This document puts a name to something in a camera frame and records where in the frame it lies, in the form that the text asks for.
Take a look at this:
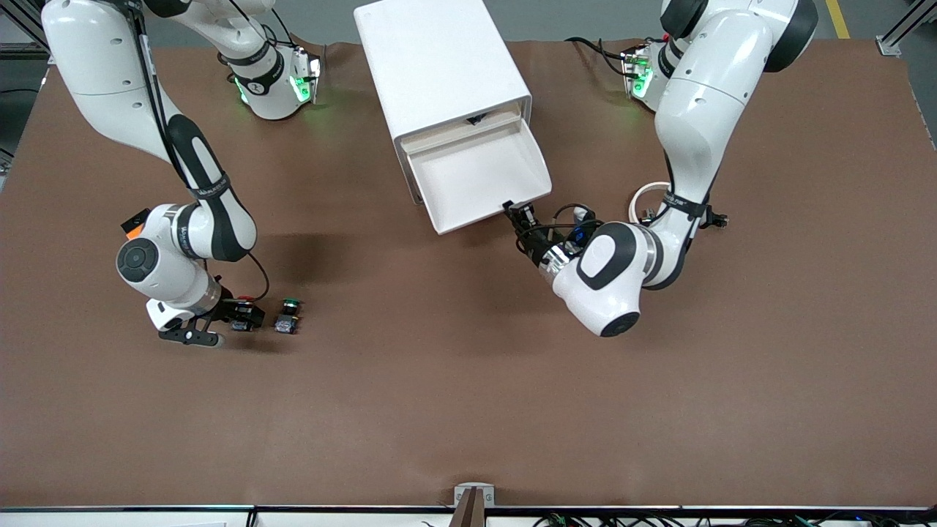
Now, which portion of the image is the green push button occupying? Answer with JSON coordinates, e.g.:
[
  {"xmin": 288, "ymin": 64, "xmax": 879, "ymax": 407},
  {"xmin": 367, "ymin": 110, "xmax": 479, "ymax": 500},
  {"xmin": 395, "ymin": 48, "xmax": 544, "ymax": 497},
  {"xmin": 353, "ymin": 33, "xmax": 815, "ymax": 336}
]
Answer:
[{"xmin": 275, "ymin": 298, "xmax": 305, "ymax": 335}]

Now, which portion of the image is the orange and black button box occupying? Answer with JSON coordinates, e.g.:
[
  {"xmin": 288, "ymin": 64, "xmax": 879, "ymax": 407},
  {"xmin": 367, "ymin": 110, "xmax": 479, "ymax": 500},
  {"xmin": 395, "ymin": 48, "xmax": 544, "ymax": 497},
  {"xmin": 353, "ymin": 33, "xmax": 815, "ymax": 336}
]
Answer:
[{"xmin": 121, "ymin": 209, "xmax": 152, "ymax": 242}]

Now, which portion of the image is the white curved plastic piece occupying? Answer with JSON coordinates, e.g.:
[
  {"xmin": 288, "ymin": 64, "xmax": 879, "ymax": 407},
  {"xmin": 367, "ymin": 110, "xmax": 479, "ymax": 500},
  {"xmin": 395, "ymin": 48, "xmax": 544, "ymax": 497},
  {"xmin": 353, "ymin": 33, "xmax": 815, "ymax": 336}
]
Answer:
[{"xmin": 630, "ymin": 182, "xmax": 671, "ymax": 224}]

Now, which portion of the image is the brown table cover sheet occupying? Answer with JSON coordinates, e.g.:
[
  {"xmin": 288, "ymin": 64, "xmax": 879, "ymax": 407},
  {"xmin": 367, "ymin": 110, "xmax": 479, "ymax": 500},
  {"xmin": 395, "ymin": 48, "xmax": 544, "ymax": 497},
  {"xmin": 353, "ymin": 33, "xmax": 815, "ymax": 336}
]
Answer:
[{"xmin": 0, "ymin": 38, "xmax": 937, "ymax": 509}]

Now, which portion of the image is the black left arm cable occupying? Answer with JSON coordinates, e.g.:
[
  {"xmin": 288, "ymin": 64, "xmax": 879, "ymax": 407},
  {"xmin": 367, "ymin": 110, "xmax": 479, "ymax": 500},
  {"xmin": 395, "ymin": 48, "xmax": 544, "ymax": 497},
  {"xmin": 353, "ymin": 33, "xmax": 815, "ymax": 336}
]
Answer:
[{"xmin": 545, "ymin": 203, "xmax": 607, "ymax": 250}]

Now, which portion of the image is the black base cable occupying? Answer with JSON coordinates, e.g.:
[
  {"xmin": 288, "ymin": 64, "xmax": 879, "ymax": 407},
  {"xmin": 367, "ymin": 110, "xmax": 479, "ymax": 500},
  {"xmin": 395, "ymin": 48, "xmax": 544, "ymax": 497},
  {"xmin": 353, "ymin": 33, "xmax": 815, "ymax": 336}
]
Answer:
[{"xmin": 564, "ymin": 35, "xmax": 632, "ymax": 78}]

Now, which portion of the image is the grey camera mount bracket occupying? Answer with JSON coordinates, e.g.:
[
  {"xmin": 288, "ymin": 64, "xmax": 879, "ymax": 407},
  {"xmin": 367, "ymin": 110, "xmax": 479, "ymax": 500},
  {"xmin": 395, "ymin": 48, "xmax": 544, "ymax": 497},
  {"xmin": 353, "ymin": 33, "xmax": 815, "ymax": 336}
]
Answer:
[{"xmin": 453, "ymin": 482, "xmax": 496, "ymax": 527}]

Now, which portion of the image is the aluminium frame profile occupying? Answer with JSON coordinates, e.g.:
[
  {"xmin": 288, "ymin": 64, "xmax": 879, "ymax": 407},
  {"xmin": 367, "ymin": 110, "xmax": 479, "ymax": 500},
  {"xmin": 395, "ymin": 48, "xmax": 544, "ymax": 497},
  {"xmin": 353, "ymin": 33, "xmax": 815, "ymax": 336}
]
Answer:
[
  {"xmin": 0, "ymin": 0, "xmax": 53, "ymax": 61},
  {"xmin": 875, "ymin": 0, "xmax": 937, "ymax": 56}
]

